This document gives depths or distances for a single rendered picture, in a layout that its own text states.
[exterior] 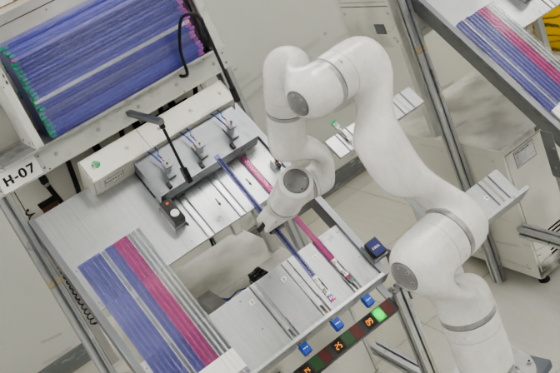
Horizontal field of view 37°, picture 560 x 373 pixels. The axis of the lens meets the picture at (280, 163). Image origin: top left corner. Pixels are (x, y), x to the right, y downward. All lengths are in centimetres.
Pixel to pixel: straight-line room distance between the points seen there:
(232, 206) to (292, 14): 212
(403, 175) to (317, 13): 287
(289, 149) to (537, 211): 151
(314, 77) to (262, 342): 89
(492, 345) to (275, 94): 68
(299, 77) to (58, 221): 104
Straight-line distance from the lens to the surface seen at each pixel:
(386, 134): 158
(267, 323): 222
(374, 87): 160
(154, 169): 234
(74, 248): 232
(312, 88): 152
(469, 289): 169
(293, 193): 189
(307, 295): 225
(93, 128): 235
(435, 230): 162
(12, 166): 227
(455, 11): 289
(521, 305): 325
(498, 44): 283
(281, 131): 178
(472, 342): 175
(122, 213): 235
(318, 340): 264
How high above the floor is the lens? 192
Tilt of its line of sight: 22 degrees down
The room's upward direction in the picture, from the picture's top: 24 degrees counter-clockwise
